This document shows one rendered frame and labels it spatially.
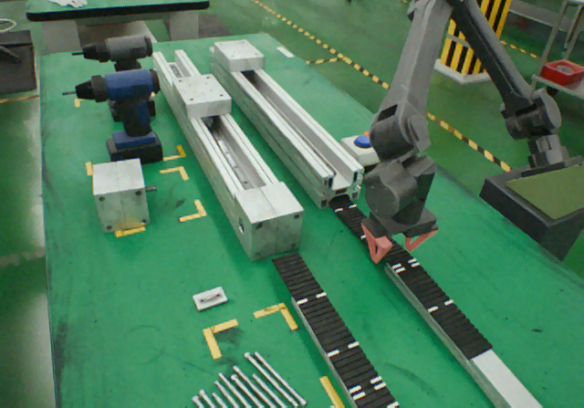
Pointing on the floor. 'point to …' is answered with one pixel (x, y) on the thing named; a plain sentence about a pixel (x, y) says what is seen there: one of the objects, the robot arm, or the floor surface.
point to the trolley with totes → (559, 73)
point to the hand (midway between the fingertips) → (392, 252)
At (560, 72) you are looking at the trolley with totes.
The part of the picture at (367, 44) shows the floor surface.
